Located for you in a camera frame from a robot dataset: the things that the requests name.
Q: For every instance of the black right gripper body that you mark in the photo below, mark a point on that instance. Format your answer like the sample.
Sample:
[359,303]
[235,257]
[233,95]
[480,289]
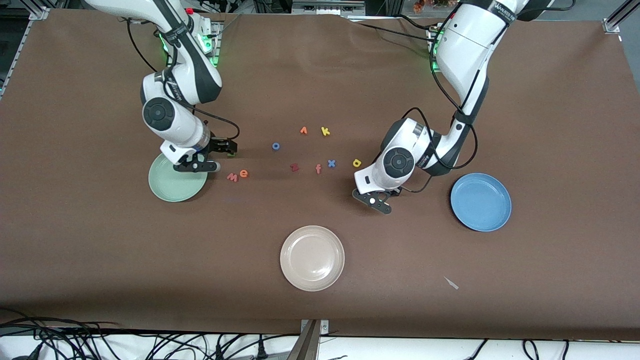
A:
[218,145]

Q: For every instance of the beige plate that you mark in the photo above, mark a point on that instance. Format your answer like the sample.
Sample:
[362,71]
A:
[312,258]

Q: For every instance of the blue plate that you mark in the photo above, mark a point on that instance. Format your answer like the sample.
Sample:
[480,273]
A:
[481,202]

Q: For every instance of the yellow foam letter k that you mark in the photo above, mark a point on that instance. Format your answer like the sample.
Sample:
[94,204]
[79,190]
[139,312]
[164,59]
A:
[324,131]

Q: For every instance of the orange leafy decoration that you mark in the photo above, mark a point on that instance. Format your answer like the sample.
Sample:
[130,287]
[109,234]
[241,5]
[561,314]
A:
[420,6]

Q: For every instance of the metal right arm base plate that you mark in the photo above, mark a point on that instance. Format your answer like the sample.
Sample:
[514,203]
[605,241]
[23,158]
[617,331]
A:
[216,50]

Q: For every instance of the silver table edge bracket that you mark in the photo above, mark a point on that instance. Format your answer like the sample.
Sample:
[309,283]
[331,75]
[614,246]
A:
[324,326]

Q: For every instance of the pink foam letter w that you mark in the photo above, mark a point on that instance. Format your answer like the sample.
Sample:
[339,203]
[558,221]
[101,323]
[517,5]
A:
[232,177]

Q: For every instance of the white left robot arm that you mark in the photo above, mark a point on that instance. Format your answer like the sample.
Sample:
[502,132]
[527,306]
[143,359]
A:
[465,50]

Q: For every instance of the silver aluminium frame rail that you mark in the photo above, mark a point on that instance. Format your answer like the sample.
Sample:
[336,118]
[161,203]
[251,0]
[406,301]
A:
[617,17]
[22,47]

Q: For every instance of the brown table covering sheet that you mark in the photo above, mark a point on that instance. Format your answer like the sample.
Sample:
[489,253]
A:
[320,75]

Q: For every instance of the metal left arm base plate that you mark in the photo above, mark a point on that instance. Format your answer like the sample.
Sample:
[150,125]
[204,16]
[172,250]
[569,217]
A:
[433,67]

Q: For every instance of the grey metal post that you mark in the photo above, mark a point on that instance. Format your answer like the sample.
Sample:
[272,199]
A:
[307,345]

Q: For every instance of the mint green plate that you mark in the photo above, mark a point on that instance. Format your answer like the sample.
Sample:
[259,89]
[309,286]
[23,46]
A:
[172,187]

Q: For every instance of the grey power strip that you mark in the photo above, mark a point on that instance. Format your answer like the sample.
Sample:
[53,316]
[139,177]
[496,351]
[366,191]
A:
[325,7]

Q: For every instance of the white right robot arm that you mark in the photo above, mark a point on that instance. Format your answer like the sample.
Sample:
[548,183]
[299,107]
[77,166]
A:
[172,120]

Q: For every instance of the black power plug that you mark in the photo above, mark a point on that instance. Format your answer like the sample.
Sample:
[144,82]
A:
[218,351]
[260,350]

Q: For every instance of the small white paper scrap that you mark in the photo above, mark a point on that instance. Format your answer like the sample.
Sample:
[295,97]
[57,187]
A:
[451,283]

